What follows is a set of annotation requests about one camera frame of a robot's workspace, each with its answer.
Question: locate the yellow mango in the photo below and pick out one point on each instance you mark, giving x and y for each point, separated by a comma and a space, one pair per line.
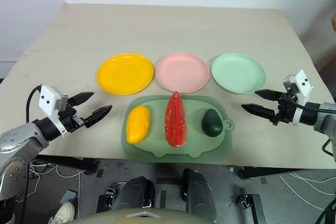
138, 124

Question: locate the white shoe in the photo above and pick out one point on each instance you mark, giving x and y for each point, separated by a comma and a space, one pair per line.
64, 212

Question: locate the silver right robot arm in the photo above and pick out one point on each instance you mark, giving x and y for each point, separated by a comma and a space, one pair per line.
324, 119

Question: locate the green silicone tray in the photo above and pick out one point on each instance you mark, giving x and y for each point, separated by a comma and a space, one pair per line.
155, 145

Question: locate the beige robot torso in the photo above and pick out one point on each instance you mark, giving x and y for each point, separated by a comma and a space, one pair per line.
131, 217

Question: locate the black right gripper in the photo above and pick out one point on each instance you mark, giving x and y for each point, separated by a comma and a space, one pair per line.
286, 108

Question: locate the black stand base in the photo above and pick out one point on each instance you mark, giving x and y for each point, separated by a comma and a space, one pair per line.
252, 205
106, 200

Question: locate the dark green avocado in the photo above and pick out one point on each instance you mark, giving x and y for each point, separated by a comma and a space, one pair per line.
212, 123

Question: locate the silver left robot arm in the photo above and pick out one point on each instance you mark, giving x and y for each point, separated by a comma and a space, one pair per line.
15, 140

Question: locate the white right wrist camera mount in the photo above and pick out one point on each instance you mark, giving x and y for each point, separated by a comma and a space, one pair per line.
303, 83

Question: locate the black table frame bar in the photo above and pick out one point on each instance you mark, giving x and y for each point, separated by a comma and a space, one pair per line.
73, 163
270, 172

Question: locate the yellow plate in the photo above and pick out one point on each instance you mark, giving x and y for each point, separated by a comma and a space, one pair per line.
125, 74

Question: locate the light green plate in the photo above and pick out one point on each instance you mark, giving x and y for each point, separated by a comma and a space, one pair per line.
239, 73

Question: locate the bystander skin patch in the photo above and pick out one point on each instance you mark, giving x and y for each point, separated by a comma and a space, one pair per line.
334, 23

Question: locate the pink plate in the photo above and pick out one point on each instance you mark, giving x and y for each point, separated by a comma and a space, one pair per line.
182, 73

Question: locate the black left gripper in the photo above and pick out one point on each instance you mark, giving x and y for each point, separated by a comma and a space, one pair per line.
70, 120

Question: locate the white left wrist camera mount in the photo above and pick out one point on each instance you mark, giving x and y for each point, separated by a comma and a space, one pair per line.
48, 98

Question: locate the red strawberry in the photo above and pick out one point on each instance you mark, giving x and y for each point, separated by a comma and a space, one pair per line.
176, 121

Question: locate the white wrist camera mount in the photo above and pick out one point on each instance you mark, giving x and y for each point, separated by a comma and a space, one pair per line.
48, 98
303, 83

